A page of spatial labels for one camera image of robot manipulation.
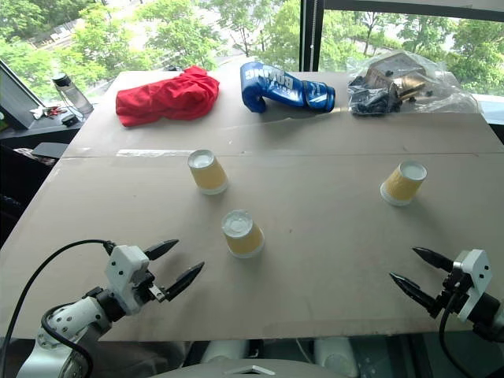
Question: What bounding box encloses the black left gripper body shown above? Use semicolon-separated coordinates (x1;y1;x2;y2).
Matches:
135;270;169;305

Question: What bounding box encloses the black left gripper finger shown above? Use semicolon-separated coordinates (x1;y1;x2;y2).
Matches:
143;239;180;261
165;261;206;303

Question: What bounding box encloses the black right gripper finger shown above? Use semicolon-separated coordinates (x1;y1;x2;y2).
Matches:
389;272;439;313
411;246;455;273

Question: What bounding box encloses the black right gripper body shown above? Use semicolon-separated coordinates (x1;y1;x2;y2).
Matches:
429;261;473;320

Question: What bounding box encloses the yellow ribbed paper cup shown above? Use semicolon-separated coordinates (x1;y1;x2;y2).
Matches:
379;160;428;208
187;148;230;197
220;208;265;260

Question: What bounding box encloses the white rounded shape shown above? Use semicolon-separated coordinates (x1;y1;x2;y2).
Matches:
313;337;360;378
202;339;250;364

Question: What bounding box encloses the brown cardboard sheet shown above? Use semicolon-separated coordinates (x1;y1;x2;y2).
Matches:
0;150;504;343

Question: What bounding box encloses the black flat notebook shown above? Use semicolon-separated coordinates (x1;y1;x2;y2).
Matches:
31;142;69;160

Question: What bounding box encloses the red crumpled cloth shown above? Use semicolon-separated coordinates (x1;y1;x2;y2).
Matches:
114;65;221;128

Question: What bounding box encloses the clear plastic bag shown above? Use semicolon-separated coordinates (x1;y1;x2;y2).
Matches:
346;50;480;117

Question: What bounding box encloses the black side table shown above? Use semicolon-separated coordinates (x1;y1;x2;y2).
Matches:
0;111;86;151

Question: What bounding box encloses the pile of black parts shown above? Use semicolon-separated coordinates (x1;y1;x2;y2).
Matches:
347;76;403;117

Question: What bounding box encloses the clear water bottle black cap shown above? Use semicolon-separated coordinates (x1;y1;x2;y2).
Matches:
51;72;95;116

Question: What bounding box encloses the white and red small item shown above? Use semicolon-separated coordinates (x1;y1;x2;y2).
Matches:
30;105;61;120

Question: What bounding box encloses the brown cardboard box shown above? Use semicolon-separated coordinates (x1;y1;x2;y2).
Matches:
366;54;427;95

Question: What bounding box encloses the blue boxing glove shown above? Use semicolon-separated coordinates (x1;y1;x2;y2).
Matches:
239;61;337;115

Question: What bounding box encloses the dark slanted panel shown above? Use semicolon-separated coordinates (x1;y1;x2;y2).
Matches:
0;58;38;132

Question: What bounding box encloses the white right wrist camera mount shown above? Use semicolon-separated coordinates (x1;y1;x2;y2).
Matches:
452;248;494;324

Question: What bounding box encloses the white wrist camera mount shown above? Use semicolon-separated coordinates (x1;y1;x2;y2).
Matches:
452;248;494;324
103;244;153;316

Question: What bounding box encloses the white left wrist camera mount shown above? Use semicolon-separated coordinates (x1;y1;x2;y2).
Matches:
103;244;153;316

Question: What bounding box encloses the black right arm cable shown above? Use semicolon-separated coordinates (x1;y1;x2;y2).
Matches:
438;289;474;378

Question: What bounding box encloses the long black left arm cable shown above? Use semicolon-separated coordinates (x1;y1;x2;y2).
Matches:
0;239;117;361

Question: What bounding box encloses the short black left arm cable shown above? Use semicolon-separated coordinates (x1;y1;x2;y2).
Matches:
40;306;95;378

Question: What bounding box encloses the dark window frame post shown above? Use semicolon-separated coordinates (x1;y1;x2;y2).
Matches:
299;0;325;73

